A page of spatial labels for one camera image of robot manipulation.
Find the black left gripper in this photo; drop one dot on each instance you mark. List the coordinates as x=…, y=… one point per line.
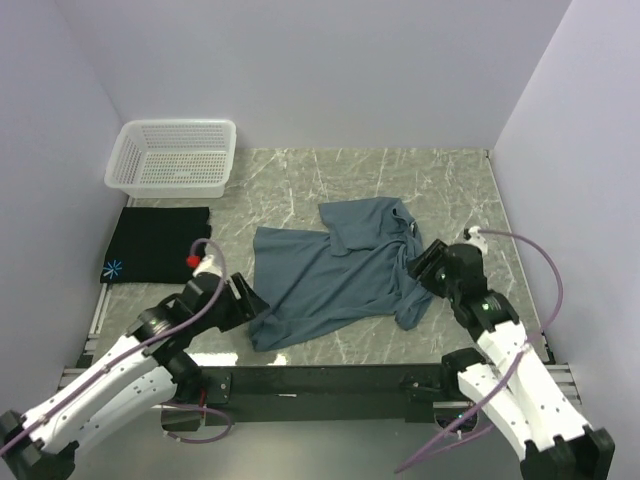
x=245, y=307

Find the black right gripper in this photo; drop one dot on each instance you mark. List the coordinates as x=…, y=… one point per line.
x=434, y=253

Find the blue-grey t-shirt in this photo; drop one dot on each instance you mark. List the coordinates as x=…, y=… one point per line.
x=317, y=282

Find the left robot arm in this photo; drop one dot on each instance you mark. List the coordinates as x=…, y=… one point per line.
x=147, y=365

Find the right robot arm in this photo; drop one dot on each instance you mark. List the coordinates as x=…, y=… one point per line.
x=503, y=376

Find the black base beam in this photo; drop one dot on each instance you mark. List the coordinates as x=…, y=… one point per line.
x=415, y=393

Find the folded black t-shirt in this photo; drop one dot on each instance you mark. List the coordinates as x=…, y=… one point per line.
x=152, y=245

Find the white plastic basket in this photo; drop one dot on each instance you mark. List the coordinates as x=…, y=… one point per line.
x=172, y=158

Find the aluminium rail frame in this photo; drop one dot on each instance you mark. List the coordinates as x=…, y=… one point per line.
x=108, y=321

